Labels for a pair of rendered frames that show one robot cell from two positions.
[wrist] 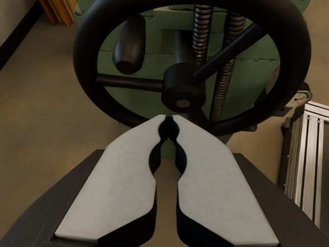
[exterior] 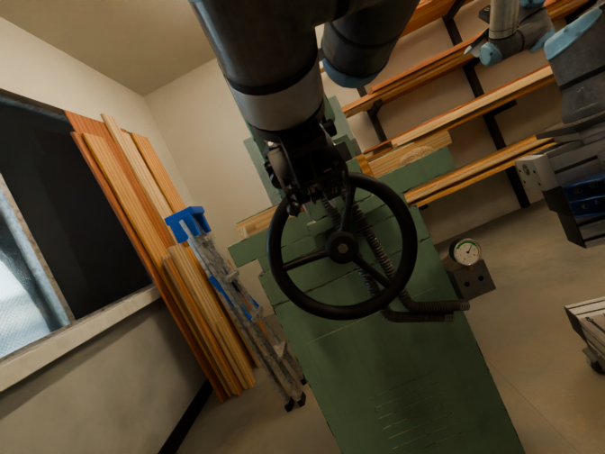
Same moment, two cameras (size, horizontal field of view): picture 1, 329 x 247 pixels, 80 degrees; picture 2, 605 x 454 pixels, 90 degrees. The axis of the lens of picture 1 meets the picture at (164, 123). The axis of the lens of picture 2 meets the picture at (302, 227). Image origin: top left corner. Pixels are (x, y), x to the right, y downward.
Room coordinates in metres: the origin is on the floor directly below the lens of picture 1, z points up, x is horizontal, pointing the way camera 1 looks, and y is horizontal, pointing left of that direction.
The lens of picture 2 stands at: (-0.40, 0.05, 0.91)
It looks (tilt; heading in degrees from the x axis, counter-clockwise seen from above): 3 degrees down; 358
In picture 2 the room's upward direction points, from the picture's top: 25 degrees counter-clockwise
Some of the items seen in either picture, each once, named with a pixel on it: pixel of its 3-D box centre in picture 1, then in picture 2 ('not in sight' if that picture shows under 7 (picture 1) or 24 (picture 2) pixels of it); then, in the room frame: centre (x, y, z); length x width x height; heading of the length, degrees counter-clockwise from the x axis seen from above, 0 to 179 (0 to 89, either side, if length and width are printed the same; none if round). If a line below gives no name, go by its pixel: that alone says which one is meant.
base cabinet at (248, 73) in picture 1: (178, 73); (380, 345); (0.63, -0.07, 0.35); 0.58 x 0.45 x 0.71; 175
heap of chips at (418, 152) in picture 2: not in sight; (413, 154); (0.40, -0.34, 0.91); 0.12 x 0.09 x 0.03; 175
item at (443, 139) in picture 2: not in sight; (362, 177); (0.50, -0.22, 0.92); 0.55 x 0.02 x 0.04; 85
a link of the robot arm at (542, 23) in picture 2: not in sight; (533, 33); (0.58, -0.96, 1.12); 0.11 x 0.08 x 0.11; 81
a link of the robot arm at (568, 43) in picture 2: not in sight; (580, 47); (0.33, -0.81, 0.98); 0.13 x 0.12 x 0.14; 81
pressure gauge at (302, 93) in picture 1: (291, 95); (465, 254); (0.28, -0.30, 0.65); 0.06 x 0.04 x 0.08; 85
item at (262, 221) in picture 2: not in sight; (326, 191); (0.53, -0.10, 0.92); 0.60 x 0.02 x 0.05; 85
